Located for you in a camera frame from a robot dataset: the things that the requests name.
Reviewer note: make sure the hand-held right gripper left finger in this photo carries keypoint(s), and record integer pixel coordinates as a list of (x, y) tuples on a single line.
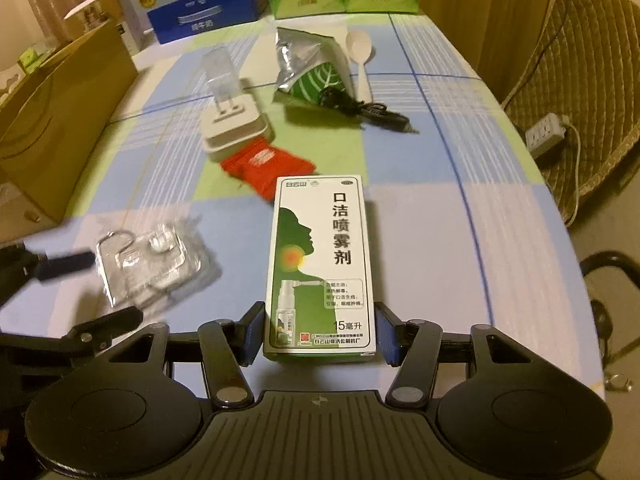
[(254, 332)]

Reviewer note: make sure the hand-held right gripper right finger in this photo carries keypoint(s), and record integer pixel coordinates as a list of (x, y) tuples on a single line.
[(387, 332)]

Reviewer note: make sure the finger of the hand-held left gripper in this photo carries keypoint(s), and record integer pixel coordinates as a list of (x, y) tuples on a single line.
[(65, 266), (100, 325)]

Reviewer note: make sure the clear blister pack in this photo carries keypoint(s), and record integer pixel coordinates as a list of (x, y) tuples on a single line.
[(150, 265)]

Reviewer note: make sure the white green medicine box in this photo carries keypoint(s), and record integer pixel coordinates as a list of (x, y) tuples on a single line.
[(320, 265)]

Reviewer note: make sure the long brown cardboard box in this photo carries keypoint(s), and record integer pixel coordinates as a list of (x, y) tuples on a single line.
[(60, 125)]

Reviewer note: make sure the clear plastic case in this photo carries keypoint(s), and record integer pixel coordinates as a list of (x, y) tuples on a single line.
[(222, 72)]

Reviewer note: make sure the red snack packet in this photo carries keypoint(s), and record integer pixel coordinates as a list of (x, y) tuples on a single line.
[(270, 166)]

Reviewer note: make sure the white plug adapter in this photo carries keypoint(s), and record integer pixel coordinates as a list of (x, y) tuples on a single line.
[(235, 127)]

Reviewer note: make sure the small green tissue pack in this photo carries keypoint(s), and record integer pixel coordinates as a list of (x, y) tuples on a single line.
[(29, 57)]

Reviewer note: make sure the small metal floor object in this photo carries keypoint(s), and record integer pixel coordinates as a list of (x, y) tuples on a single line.
[(619, 383)]

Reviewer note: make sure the white power strip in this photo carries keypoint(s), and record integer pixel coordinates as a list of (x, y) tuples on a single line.
[(545, 134)]

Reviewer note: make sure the white plastic spoon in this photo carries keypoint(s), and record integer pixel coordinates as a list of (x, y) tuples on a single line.
[(361, 67)]

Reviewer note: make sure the silver green foil bag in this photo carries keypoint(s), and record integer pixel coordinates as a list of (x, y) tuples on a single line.
[(310, 67)]

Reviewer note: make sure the dark blue carton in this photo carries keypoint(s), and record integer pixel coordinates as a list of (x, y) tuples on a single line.
[(205, 12)]

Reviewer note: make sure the woven chair back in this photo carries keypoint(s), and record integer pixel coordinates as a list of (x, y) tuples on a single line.
[(590, 60)]

